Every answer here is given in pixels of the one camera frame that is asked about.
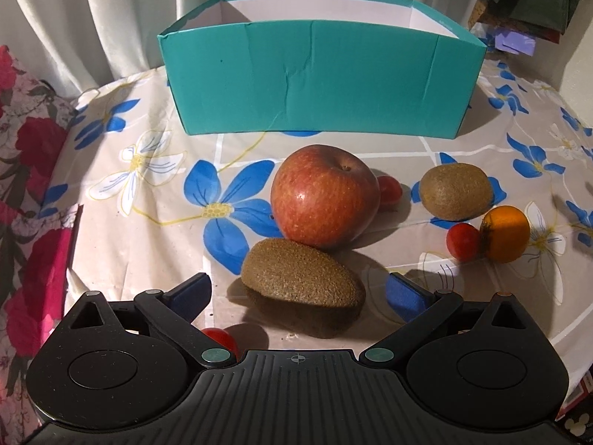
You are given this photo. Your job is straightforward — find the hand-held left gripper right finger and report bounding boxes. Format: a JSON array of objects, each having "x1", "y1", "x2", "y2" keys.
[{"x1": 359, "y1": 273, "x2": 550, "y2": 369}]

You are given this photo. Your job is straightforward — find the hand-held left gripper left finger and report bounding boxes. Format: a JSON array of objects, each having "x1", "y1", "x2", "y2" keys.
[{"x1": 69, "y1": 273, "x2": 238, "y2": 370}]

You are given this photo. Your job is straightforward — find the red cherry tomato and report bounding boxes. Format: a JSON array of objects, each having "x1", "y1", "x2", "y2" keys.
[
  {"x1": 200, "y1": 327, "x2": 239, "y2": 360},
  {"x1": 446, "y1": 222, "x2": 481, "y2": 263},
  {"x1": 376, "y1": 175, "x2": 404, "y2": 209}
]

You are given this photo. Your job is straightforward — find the elongated brown kiwi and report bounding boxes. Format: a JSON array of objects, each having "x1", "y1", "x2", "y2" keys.
[{"x1": 241, "y1": 238, "x2": 367, "y2": 339}]

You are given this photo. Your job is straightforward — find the round brown kiwi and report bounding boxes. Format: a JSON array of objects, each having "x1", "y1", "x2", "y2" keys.
[{"x1": 419, "y1": 162, "x2": 494, "y2": 222}]

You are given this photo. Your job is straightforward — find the small orange tangerine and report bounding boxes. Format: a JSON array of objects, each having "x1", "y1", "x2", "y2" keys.
[{"x1": 479, "y1": 205, "x2": 531, "y2": 263}]

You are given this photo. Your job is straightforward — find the red apple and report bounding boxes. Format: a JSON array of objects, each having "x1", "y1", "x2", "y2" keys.
[{"x1": 270, "y1": 145, "x2": 381, "y2": 248}]

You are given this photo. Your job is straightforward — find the teal cardboard box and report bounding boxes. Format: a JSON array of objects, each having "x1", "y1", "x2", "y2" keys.
[{"x1": 156, "y1": 0, "x2": 488, "y2": 141}]

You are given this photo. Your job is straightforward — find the blue floral tablecloth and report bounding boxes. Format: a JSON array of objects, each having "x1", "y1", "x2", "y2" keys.
[{"x1": 37, "y1": 51, "x2": 593, "y2": 381}]

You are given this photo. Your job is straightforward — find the pink floral cloth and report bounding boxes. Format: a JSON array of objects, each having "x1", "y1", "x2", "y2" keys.
[{"x1": 0, "y1": 44, "x2": 84, "y2": 445}]

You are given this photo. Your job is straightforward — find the red and black box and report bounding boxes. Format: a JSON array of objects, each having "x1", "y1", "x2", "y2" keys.
[{"x1": 555, "y1": 371, "x2": 593, "y2": 437}]

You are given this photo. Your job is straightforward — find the purple paper item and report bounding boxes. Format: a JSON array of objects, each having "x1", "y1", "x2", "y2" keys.
[{"x1": 495, "y1": 27, "x2": 538, "y2": 56}]

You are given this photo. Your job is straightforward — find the brown patterned box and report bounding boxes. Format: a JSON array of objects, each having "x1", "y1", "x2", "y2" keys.
[{"x1": 468, "y1": 0, "x2": 502, "y2": 29}]

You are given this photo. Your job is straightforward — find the white curtain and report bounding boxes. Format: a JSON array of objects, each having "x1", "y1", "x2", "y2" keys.
[{"x1": 0, "y1": 0, "x2": 492, "y2": 98}]

